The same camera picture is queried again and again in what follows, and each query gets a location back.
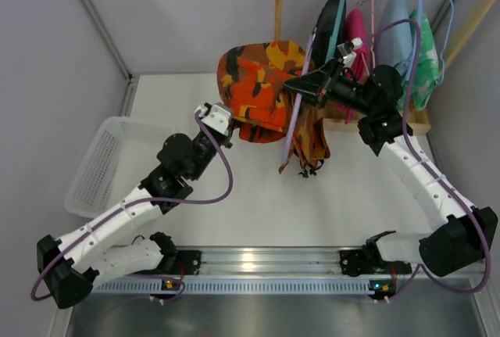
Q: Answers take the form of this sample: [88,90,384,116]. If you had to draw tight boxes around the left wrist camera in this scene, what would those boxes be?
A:
[195,103,233,126]

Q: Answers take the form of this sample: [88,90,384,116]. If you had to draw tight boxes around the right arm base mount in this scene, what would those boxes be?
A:
[339,249,387,277]

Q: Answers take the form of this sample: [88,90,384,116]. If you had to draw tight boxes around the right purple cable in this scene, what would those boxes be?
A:
[351,18,492,307]

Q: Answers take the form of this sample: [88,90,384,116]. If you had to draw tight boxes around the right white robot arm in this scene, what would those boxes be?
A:
[284,60,498,278]

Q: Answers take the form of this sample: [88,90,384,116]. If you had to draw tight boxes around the light blue wire hanger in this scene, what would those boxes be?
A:
[430,0,455,86]

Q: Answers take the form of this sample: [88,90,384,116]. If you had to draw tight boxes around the black trousers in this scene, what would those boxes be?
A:
[311,0,346,68]

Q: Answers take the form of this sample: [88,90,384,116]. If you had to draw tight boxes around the magenta trousers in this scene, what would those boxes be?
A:
[337,9,369,124]

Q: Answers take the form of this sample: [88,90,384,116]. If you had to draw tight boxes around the teal plastic hanger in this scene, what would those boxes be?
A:
[326,0,346,62]

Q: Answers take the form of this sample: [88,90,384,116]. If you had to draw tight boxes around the pink wire hanger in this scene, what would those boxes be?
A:
[356,0,376,68]

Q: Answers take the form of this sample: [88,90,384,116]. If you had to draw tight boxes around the white plastic basket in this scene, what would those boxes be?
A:
[64,117,176,219]

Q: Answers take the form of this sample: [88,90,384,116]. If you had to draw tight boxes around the blue plastic hanger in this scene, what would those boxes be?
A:
[402,0,423,86]

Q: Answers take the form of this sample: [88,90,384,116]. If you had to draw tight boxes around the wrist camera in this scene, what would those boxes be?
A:
[337,38,363,67]
[195,103,233,126]

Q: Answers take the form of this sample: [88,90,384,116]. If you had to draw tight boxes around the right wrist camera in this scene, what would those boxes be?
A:
[337,38,363,67]

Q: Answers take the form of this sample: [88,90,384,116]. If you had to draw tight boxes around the light blue trousers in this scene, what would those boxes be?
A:
[375,0,413,76]

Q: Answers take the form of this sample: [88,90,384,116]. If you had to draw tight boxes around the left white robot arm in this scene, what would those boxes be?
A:
[35,112,232,309]

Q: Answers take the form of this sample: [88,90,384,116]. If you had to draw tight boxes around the lilac plastic hanger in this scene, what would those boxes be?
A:
[278,27,317,174]

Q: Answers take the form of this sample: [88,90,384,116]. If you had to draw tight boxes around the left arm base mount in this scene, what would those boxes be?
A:
[137,249,202,276]

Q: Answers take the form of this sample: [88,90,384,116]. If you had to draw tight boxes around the green tie-dye garment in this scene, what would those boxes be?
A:
[412,13,440,111]

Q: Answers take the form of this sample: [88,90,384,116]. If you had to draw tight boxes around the orange camouflage trousers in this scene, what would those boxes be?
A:
[216,41,330,177]

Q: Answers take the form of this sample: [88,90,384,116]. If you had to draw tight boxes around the wooden clothes rack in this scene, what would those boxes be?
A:
[273,0,500,137]

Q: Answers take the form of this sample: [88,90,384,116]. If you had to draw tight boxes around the grey slotted cable duct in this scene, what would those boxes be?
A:
[92,278,393,296]

